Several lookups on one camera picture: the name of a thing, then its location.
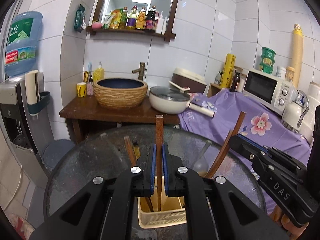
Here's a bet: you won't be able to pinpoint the right hand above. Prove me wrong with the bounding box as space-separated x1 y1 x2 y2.
269 205 309 240

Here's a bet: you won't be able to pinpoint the cream utensil holder basket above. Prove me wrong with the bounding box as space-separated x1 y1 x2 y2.
137 177 187 229

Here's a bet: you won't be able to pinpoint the round glass table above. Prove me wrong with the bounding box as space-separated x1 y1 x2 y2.
43 125 267 219

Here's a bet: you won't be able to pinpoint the purple floral cloth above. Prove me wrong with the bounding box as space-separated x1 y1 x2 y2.
177 88 312 214

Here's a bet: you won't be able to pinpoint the white kettle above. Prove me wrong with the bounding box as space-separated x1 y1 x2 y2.
281 90 309 133

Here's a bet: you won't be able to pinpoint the cream pan with lid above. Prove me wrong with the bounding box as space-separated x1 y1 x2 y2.
149 86 215 118

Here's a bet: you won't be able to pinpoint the white microwave oven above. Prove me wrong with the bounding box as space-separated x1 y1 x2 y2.
242 69 298 116

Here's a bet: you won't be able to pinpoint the brown glass bottle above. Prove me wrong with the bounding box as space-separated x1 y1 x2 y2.
229 72 240 92

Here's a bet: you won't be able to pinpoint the brown cream rice cooker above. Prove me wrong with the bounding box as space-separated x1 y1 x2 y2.
171 68 207 94

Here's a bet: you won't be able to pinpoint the woven basin sink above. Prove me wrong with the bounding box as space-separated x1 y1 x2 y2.
93 78 148 110

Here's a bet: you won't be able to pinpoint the yellow foil roll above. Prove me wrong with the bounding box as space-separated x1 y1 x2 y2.
220 53 236 88

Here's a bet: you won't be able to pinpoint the brass faucet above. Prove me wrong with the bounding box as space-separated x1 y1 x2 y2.
132 62 145 81

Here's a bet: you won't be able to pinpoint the green stacked bowls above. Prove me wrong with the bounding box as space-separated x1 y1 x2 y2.
259 47 276 74

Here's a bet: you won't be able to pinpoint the dark wooden counter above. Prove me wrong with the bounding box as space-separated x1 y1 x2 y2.
59 96 180 144

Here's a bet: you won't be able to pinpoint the yellow soap bottle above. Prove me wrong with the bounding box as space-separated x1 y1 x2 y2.
93 61 105 82

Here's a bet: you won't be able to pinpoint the yellow mug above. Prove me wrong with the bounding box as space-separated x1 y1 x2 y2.
76 82 87 98

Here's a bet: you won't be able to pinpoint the tall beige paper roll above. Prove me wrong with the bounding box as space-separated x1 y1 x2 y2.
291 23 303 89

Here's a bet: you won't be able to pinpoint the water dispenser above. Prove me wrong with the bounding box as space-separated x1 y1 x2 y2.
1 76 54 188

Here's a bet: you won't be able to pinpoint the dark soy sauce bottle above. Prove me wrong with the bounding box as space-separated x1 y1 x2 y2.
144 5 158 32

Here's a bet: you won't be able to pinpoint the round cushioned stool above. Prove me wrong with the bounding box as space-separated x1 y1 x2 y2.
6 213 35 240

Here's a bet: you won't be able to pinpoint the wooden framed mirror shelf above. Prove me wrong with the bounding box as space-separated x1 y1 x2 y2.
86 0 179 42

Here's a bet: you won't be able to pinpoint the green hanging packet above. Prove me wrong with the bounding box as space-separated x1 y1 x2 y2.
73 4 86 33

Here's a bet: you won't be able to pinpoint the blue water jug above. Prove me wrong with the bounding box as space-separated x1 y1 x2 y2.
4 11 43 78

